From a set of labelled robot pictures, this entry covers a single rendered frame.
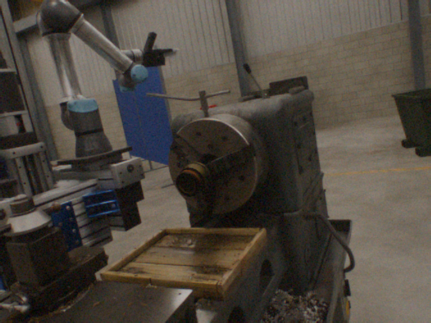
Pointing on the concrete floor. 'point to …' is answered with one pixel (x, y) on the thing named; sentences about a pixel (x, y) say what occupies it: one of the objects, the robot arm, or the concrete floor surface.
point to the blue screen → (146, 119)
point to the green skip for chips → (415, 120)
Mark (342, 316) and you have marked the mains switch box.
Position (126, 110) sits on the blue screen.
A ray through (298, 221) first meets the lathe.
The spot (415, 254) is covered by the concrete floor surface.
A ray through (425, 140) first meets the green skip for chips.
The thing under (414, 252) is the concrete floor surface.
